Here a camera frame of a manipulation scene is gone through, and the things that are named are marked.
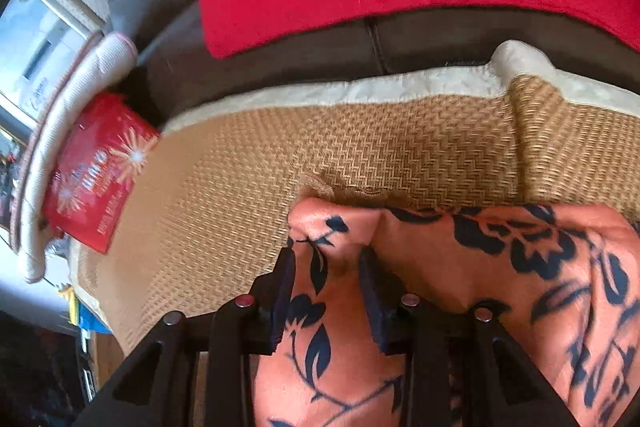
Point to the orange floral garment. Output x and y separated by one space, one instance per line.
450 297

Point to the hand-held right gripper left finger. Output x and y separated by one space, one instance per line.
281 287

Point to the white padded armrest cover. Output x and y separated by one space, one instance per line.
60 132

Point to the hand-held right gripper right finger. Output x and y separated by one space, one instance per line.
372 302

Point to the woven bamboo mat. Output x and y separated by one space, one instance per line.
250 157

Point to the red printed box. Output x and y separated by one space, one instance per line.
95 177

